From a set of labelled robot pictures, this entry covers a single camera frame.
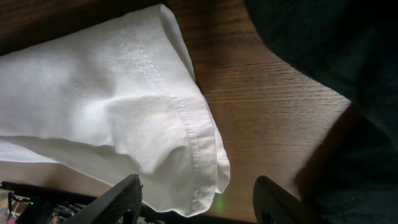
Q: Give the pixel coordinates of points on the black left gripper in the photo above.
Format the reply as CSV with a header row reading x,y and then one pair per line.
x,y
23,203

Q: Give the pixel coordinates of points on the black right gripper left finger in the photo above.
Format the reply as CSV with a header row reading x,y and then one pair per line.
x,y
120,203

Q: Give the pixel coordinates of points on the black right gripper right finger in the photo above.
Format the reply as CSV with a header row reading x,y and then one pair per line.
x,y
274,205

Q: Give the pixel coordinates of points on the black garment pile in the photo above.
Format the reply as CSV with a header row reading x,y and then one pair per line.
x,y
350,47

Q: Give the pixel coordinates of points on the white t-shirt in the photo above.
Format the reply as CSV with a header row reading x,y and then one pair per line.
x,y
116,99

